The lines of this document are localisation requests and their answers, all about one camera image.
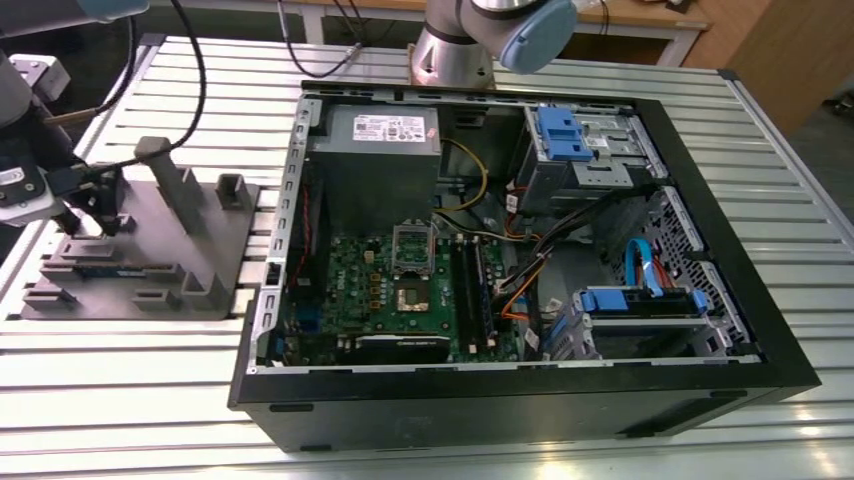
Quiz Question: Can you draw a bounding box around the black open PC case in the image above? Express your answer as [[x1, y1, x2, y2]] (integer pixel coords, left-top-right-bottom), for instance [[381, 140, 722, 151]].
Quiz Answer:
[[227, 78, 822, 454]]

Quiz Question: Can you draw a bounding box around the black graphics card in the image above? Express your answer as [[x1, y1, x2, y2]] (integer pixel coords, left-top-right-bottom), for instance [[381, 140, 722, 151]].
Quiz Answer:
[[336, 333, 452, 365]]

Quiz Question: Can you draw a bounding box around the green RAM stick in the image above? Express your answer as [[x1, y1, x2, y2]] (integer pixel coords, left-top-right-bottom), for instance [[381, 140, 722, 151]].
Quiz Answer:
[[73, 264, 148, 279]]

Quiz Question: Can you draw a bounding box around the black RAM stick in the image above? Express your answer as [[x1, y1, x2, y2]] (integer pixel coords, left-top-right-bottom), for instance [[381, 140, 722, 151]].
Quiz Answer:
[[469, 238, 500, 346]]

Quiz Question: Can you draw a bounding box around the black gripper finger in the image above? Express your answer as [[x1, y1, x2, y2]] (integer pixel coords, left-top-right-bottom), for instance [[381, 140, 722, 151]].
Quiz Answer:
[[54, 198, 85, 238], [82, 168, 129, 238]]

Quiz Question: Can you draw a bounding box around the silver optical drive cage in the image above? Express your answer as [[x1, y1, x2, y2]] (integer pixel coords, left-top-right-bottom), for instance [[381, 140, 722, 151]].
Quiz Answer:
[[519, 103, 670, 214]]

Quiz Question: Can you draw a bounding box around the red disk wire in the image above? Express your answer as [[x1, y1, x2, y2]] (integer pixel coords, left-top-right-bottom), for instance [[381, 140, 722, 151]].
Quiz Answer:
[[652, 255, 679, 294]]

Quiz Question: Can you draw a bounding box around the black chair base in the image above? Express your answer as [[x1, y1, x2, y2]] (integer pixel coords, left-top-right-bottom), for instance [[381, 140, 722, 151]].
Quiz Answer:
[[820, 84, 854, 114]]

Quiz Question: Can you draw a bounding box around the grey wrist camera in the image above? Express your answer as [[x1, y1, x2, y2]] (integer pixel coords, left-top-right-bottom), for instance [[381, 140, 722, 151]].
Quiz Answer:
[[9, 53, 72, 102]]

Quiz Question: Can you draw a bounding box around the brown wooden cabinet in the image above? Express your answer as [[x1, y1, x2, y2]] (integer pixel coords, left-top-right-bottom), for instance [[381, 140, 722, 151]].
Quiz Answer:
[[723, 0, 854, 136]]

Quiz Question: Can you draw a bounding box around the hard disk in blue carrier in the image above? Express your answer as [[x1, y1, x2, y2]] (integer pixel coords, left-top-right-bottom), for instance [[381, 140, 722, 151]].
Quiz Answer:
[[576, 287, 711, 321]]

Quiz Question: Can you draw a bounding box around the CPU socket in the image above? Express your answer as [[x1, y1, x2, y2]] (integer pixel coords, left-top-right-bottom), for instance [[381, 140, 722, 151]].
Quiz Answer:
[[392, 283, 436, 313]]

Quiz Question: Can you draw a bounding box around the silver disk bay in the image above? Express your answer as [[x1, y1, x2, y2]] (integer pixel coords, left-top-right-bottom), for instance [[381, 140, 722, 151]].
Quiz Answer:
[[551, 299, 755, 362]]

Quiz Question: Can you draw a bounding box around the grey power supply unit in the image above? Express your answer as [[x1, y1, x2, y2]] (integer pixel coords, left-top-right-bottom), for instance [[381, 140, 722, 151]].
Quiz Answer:
[[309, 103, 444, 224]]

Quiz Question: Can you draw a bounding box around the green motherboard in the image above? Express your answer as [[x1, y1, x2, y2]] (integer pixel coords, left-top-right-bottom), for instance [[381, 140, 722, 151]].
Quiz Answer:
[[284, 232, 529, 365]]

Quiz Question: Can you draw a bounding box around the yellow wire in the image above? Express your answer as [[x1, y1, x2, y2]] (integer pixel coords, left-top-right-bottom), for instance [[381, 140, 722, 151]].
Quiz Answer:
[[432, 138, 491, 214]]

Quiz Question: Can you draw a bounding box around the orange wire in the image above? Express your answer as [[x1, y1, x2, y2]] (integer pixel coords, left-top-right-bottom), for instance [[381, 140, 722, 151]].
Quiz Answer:
[[499, 277, 541, 321]]

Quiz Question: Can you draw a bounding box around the wooden desk with white frame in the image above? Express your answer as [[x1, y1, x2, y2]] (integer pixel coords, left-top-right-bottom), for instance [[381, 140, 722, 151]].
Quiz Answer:
[[573, 0, 714, 69]]

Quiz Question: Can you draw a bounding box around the thick black camera cable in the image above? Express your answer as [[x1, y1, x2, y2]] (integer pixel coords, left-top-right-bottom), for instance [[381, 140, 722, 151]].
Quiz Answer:
[[45, 0, 205, 197]]

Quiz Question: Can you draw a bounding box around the grey plastic parts rack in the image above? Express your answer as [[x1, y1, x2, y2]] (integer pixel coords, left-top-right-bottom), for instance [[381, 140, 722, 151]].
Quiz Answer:
[[18, 137, 261, 322]]

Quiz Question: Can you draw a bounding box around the black wire bundle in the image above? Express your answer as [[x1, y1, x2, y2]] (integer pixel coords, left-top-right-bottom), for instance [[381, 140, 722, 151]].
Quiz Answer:
[[496, 189, 663, 292]]

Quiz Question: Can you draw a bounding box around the blue disk wire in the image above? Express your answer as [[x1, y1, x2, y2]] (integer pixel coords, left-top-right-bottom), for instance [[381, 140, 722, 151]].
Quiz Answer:
[[624, 238, 668, 296]]

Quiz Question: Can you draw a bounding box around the blue plastic drive latch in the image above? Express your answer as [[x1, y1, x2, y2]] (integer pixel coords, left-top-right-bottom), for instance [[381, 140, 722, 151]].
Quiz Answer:
[[536, 106, 596, 163]]

